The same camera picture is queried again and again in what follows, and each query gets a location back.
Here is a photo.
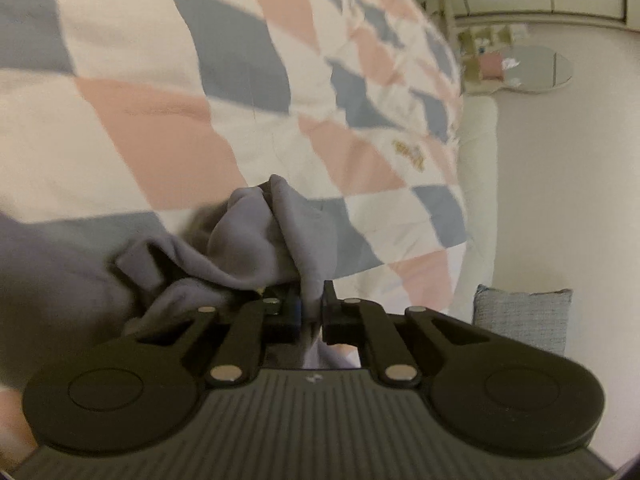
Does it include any grey-purple shirt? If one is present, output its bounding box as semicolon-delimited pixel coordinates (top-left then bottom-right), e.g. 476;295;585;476
1;176;349;390

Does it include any blue-grey cushion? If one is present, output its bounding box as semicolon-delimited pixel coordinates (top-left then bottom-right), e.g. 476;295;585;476
473;285;573;356

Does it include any checkered teddy bear quilt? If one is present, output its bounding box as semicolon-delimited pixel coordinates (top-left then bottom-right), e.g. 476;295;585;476
1;0;466;467

